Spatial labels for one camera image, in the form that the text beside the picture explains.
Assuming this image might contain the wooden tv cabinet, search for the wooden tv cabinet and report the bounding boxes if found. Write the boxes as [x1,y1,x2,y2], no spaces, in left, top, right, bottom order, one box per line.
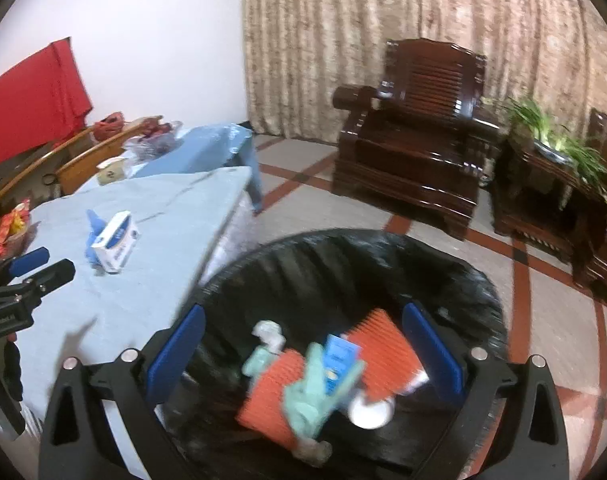
[0,115,163,217]

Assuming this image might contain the yellow tissue box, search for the yellow tissue box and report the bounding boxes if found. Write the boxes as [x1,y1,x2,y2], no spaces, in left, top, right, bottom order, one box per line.
[96,156,132,186]

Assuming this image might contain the white blue toothpaste tube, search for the white blue toothpaste tube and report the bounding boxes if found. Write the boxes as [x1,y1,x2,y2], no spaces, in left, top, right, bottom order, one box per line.
[323,335,361,394]

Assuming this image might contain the black lined trash bin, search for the black lined trash bin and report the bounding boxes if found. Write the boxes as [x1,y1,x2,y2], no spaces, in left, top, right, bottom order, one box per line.
[163,229,507,479]

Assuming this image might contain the white paper cup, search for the white paper cup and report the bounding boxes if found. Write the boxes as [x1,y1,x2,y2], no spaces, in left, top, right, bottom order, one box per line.
[347,391,396,430]

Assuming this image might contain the dark wooden side table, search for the dark wooden side table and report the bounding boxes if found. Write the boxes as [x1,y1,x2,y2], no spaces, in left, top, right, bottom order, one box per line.
[490,136,603,263]

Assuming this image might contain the large orange foam net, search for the large orange foam net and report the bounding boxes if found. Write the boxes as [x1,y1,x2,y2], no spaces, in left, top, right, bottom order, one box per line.
[236,349,305,451]

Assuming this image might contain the green potted plant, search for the green potted plant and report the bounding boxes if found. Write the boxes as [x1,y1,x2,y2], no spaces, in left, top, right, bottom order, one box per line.
[499,98,607,195]

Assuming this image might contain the grey table cloth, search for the grey table cloth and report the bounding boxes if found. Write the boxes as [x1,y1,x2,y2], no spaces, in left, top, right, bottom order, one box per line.
[17,167,251,437]

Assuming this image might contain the beige patterned curtain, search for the beige patterned curtain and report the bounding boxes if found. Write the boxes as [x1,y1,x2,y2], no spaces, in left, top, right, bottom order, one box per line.
[235,0,607,144]

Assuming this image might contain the red apples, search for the red apples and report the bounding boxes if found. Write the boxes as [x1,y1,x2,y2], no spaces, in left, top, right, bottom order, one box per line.
[137,118,176,148]

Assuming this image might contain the blue plastic glove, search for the blue plastic glove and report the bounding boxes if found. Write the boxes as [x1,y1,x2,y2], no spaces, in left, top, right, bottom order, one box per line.
[85,209,107,266]

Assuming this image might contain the red cloth over television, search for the red cloth over television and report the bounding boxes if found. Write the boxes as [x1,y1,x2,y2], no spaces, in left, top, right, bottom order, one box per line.
[0,38,93,163]

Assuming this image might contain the glass fruit bowl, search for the glass fruit bowl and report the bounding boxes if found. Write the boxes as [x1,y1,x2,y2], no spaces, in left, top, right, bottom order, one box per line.
[122,122,183,162]

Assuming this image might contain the narrow orange foam net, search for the narrow orange foam net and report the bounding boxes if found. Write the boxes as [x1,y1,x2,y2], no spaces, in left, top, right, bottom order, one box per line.
[346,309,425,402]

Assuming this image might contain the blue coffee table cloth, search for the blue coffee table cloth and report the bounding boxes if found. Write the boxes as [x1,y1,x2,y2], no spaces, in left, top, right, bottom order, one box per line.
[124,122,263,212]

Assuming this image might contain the red snack packets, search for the red snack packets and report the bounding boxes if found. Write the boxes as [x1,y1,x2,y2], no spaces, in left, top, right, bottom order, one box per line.
[0,198,31,262]

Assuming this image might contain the red orange plastic bag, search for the red orange plastic bag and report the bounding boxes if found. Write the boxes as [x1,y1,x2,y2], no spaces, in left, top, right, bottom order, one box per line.
[92,112,125,143]

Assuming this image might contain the white blue medicine box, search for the white blue medicine box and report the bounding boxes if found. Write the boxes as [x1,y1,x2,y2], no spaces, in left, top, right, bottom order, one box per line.
[90,210,140,274]

